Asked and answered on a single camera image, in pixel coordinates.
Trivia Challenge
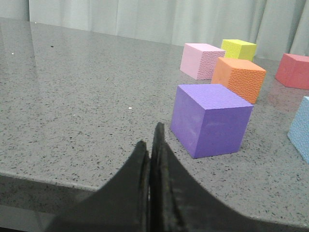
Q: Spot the purple foam cube left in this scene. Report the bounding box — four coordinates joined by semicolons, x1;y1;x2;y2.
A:
170;84;253;159

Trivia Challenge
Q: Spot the yellow foam cube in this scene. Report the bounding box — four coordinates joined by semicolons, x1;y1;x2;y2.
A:
221;39;257;61

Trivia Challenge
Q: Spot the red foam cube back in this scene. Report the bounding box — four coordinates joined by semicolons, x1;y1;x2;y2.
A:
275;53;309;90

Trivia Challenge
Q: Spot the light blue dented foam cube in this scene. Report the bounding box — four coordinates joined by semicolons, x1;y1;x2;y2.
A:
288;96;309;163

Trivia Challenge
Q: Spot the orange foam cube left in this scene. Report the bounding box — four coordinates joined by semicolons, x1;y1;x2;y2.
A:
211;58;266;104

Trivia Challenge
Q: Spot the pink foam cube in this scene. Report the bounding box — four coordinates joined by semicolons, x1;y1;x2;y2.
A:
180;43;225;80

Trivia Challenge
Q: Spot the white curtain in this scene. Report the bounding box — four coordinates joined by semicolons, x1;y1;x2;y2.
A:
0;0;309;60

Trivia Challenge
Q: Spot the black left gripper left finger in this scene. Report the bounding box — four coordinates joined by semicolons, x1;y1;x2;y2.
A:
46;141;150;232

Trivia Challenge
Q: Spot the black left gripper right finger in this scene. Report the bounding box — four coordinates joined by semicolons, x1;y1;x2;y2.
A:
150;122;288;232

